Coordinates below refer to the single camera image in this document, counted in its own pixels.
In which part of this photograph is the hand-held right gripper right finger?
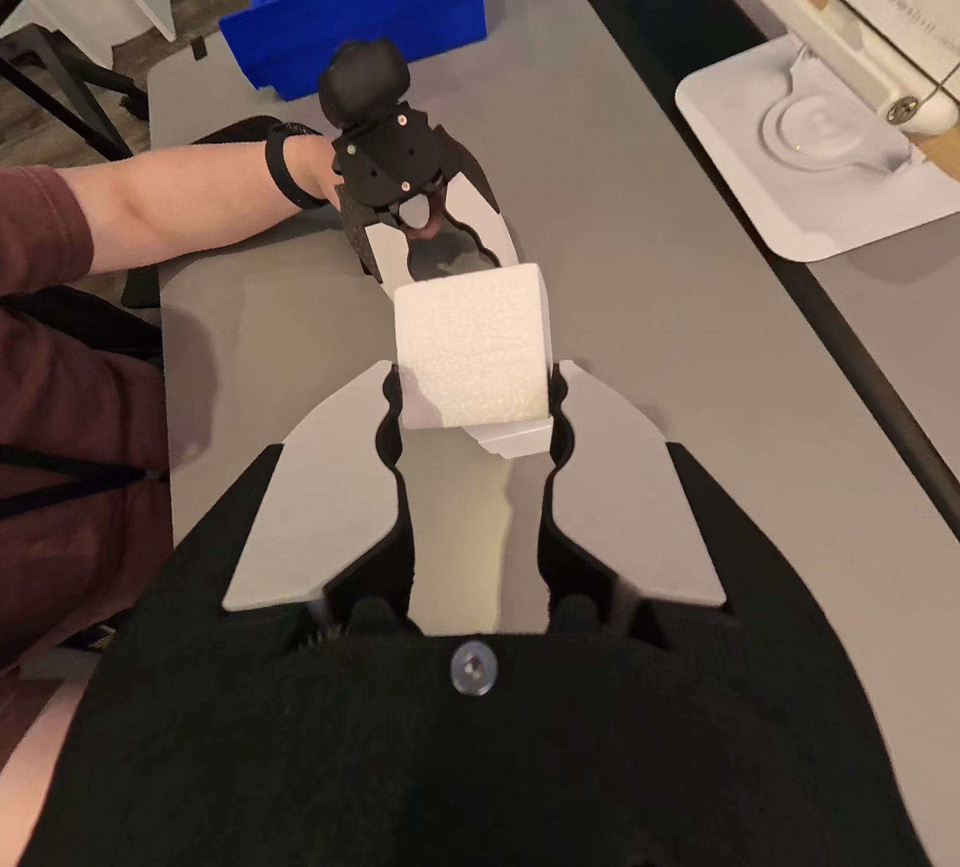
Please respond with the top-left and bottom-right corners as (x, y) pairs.
(538, 359), (727, 636)

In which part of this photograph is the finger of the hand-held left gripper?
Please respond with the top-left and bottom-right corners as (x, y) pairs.
(441, 171), (526, 272)
(366, 222), (423, 306)

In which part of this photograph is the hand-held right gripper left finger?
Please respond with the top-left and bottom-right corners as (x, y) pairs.
(223, 360), (417, 636)

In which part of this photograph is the white foam cube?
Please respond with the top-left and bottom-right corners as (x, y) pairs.
(465, 415), (555, 460)
(393, 263), (556, 431)

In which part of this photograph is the person's left forearm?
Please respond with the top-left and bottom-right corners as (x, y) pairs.
(56, 135), (301, 277)

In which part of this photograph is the person's right forearm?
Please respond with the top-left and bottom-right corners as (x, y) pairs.
(0, 672), (93, 867)

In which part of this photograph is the person's left hand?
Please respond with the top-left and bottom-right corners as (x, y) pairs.
(288, 135), (445, 240)

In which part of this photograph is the black chair armrest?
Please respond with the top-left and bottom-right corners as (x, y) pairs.
(120, 115), (282, 309)

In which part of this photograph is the wooden board document stand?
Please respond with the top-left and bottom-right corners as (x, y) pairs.
(675, 0), (960, 263)

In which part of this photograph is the person in maroon shirt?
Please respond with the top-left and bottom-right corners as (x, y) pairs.
(0, 165), (174, 669)

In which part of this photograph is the black metal frame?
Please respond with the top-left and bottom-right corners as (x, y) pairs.
(0, 0), (149, 163)

